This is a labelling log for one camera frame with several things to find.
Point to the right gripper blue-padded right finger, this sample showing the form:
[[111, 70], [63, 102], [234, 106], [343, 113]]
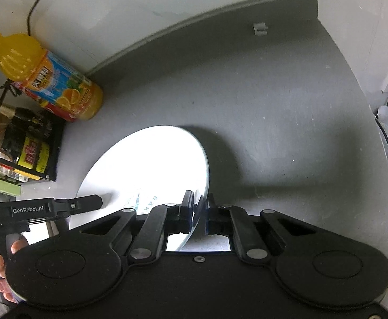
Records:
[[234, 223]]

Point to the black wire shelf rack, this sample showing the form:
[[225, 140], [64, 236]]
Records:
[[53, 128]]

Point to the orange juice bottle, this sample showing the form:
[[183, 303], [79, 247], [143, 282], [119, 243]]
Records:
[[24, 61]]

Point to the red drink can lower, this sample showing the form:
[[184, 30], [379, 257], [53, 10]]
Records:
[[58, 111]]

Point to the soy sauce jug red handle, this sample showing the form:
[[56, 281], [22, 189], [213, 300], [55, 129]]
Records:
[[19, 130]]

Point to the white plate blue print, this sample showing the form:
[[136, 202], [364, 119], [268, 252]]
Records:
[[153, 166]]

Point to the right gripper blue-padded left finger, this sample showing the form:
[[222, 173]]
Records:
[[162, 222]]

